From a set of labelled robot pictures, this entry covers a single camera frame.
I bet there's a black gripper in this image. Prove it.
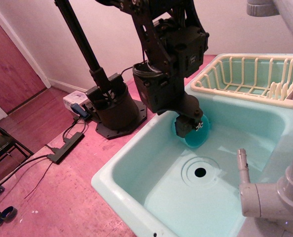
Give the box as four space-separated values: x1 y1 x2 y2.
133 63 203 138

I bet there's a teal plastic cup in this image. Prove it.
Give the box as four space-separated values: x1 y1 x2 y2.
171 115 211 148

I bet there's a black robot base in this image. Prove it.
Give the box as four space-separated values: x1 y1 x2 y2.
55 0 147 139

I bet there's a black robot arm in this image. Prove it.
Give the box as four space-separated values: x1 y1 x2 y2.
102 0 209 138

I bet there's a mint green toy sink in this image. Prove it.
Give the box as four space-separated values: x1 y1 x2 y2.
91 79 293 237

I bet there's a cream dish drying rack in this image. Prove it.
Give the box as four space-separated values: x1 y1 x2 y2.
190 53 293 109

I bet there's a white cardboard box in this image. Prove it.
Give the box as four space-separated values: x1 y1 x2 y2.
63 91 89 112

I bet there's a blue adapter dongle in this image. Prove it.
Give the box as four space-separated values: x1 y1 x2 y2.
71 103 90 119

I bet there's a grey toy faucet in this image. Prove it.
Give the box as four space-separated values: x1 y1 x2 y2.
237 0 293 237

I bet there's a black USB hub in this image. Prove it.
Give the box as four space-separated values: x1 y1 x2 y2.
46 132 85 164

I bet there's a reddish wooden door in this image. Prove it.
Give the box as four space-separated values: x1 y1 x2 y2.
0 26 46 114

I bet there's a black metal chair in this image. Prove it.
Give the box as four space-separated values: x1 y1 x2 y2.
0 127 34 166

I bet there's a black blue tape roll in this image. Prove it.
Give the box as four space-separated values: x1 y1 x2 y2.
0 206 18 223

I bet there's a thin black wire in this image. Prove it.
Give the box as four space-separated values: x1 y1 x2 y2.
24 161 54 199

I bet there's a grey cable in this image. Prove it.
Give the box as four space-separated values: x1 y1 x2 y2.
0 154 51 192

